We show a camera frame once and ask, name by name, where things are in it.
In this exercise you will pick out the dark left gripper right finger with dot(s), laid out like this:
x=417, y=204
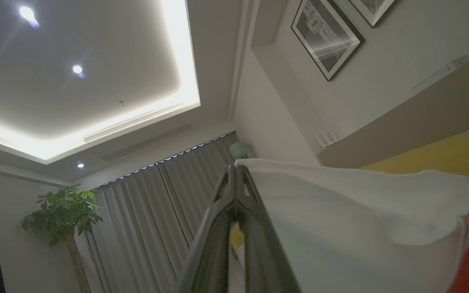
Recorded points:
x=263, y=252

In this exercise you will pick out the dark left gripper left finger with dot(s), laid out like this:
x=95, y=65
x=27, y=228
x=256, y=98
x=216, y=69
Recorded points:
x=212, y=244

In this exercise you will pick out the red and white sports jersey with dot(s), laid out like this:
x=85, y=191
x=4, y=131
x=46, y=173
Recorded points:
x=348, y=228

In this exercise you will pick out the grey pleated curtain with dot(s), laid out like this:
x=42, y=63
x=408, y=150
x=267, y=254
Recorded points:
x=149, y=211

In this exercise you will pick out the green potted tree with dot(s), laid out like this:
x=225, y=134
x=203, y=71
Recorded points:
x=63, y=207

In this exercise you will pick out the glowing ceiling cove light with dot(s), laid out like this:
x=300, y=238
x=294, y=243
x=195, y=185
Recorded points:
x=189, y=61

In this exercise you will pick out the black framed picture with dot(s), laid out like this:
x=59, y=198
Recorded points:
x=326, y=36
x=375, y=9

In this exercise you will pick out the white ribbed wall vent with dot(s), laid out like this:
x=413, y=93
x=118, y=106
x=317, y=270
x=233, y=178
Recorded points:
x=329, y=137

